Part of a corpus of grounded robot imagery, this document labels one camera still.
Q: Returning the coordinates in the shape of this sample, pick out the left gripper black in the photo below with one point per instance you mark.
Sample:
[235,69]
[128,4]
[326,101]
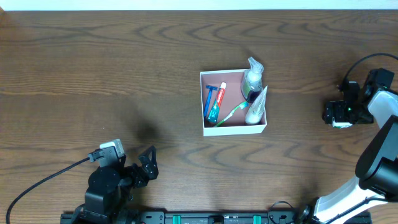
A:
[140,173]

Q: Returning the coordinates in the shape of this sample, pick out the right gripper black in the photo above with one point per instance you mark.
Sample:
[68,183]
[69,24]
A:
[337,112]

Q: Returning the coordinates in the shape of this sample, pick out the green soap bar pack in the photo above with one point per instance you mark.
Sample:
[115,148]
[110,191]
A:
[341,125]

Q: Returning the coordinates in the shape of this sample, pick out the Colgate toothpaste tube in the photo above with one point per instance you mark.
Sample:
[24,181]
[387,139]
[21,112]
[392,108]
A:
[215,109]

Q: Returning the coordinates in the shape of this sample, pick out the white lotion tube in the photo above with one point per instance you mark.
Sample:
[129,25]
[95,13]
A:
[257,109]

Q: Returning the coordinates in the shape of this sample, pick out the blue disposable razor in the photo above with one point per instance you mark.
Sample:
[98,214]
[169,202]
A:
[208,99]

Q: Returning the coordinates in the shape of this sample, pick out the clear pump soap bottle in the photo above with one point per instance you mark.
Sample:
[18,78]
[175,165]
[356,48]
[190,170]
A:
[251,84]

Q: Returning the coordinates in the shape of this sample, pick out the green toothbrush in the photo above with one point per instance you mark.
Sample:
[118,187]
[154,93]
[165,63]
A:
[241,106]

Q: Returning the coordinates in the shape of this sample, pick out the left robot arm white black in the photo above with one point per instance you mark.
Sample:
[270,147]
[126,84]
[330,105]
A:
[104,203]

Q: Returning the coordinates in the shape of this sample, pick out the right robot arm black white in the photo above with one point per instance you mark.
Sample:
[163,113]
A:
[375,179]

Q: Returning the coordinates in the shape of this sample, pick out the white box pink interior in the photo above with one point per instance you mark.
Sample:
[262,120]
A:
[232,98]

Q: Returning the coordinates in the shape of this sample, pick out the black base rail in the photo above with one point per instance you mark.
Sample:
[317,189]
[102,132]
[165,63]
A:
[285,217]

